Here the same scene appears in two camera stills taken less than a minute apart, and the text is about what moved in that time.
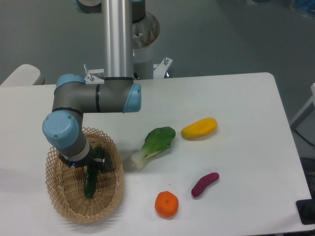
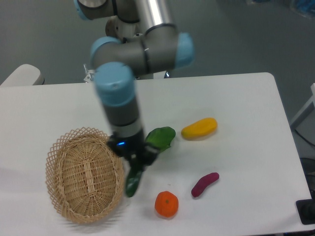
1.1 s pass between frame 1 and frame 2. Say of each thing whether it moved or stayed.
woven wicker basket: stayed
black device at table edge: stayed
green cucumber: moved
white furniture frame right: stayed
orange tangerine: stayed
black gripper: moved
